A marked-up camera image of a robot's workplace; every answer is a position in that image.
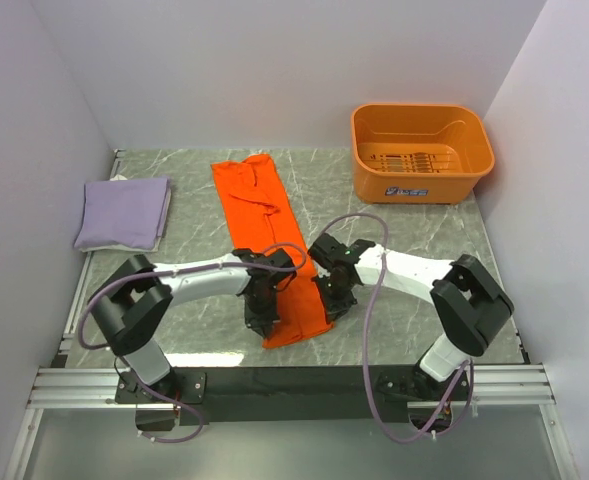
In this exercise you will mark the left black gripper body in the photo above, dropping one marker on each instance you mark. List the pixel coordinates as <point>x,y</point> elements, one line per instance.
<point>261,310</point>

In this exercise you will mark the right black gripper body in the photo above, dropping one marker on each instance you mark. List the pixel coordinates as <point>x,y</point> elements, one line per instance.
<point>337,296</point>

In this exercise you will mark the orange t shirt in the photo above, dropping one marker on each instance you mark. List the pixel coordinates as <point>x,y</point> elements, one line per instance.
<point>259,215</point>

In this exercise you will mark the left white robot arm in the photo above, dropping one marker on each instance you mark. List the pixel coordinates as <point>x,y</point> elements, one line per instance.
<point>131,304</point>

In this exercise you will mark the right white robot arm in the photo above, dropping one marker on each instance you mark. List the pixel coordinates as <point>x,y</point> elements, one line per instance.
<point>471,306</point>

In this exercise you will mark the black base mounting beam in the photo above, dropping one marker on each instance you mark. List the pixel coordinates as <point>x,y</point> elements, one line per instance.
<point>253,394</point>

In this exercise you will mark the orange plastic basket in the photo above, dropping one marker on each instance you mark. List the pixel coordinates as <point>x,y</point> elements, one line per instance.
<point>418,153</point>

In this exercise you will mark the folded purple t shirt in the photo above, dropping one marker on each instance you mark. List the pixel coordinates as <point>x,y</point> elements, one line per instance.
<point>119,210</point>

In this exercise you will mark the aluminium table edge rail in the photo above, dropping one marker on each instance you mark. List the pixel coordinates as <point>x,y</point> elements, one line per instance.
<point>97,267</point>

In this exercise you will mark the front aluminium rail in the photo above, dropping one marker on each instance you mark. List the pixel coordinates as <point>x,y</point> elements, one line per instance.
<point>494,385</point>

